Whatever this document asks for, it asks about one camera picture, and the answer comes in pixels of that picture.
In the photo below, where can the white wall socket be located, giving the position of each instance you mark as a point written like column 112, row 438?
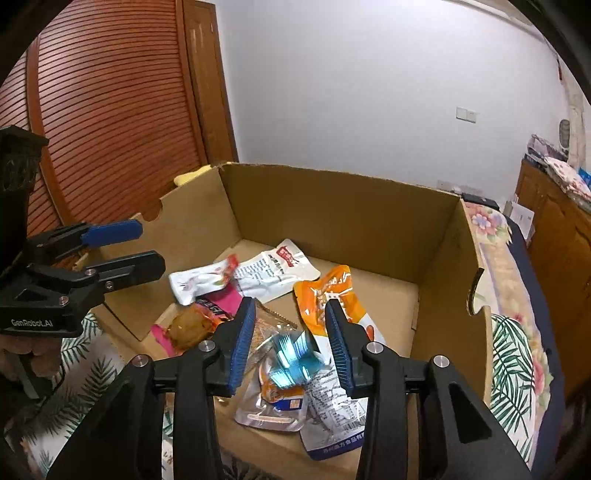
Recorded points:
column 455, row 188

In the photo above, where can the louvred wooden door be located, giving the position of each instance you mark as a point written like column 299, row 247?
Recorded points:
column 111, row 110

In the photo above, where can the cardboard box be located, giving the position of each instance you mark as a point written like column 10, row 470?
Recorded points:
column 346, row 221

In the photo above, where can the grey oval device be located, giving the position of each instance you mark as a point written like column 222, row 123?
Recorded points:
column 564, row 133

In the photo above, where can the purple box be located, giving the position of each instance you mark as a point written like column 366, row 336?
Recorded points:
column 545, row 147

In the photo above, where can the yellow cloth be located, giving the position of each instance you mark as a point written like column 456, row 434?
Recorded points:
column 191, row 177

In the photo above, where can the white and red snack packet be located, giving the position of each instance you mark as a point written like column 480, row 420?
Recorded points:
column 198, row 281

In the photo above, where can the wooden cabinet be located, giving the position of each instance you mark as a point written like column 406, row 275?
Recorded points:
column 563, row 254

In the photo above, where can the blue snack packet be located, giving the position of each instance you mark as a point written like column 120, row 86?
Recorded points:
column 293, row 355

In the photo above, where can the floral printed blanket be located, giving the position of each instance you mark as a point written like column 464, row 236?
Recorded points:
column 517, row 360

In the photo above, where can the person's left hand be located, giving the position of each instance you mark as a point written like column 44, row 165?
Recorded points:
column 11, row 348

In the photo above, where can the clear brown snack packet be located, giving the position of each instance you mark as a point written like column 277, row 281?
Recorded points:
column 270, row 327

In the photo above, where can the white paper bag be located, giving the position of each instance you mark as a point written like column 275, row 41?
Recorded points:
column 521, row 219

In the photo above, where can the navy blue bed sheet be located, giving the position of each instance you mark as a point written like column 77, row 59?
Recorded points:
column 545, row 300

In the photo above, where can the cream hanging cloth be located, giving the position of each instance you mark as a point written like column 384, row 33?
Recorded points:
column 576, row 124

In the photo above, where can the white wall switch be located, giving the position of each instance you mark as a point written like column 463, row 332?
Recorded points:
column 466, row 114

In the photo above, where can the black box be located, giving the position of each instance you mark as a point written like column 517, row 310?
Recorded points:
column 480, row 201

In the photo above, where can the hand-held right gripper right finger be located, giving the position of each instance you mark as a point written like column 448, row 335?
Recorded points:
column 341, row 355

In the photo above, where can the pink brown snack packet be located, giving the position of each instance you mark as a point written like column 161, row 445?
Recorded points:
column 189, row 325

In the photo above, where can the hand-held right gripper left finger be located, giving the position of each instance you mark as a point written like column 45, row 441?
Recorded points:
column 240, row 350

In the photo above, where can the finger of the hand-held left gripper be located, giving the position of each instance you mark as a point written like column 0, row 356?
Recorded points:
column 113, row 233
column 134, row 267

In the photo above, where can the white blue-edged snack packet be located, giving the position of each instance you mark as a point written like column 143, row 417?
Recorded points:
column 332, row 415

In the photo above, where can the silver orange-label snack packet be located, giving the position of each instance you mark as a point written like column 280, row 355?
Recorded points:
column 272, row 406

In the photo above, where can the wooden door frame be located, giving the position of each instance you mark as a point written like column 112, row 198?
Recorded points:
column 212, row 78

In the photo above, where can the white red-label snack packet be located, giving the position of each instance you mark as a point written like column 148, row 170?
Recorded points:
column 277, row 272

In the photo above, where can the orange snack packet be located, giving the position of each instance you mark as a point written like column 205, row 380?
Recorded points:
column 323, row 290

